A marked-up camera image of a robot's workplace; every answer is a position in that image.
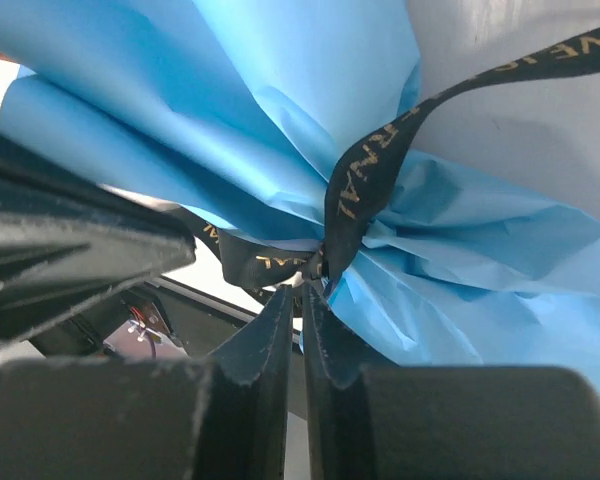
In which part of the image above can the black ribbon with gold letters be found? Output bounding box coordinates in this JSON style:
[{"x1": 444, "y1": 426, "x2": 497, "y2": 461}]
[{"x1": 168, "y1": 27, "x2": 600, "y2": 304}]

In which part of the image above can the blue wrapping paper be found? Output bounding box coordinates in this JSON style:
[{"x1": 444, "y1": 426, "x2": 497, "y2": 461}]
[{"x1": 0, "y1": 1, "x2": 600, "y2": 394}]

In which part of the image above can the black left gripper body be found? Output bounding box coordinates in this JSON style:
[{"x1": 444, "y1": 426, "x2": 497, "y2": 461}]
[{"x1": 0, "y1": 134, "x2": 195, "y2": 348}]

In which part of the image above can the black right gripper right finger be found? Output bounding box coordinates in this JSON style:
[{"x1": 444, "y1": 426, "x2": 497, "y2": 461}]
[{"x1": 303, "y1": 288, "x2": 600, "y2": 479}]

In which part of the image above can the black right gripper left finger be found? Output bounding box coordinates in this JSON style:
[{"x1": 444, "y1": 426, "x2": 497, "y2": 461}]
[{"x1": 0, "y1": 288, "x2": 292, "y2": 479}]

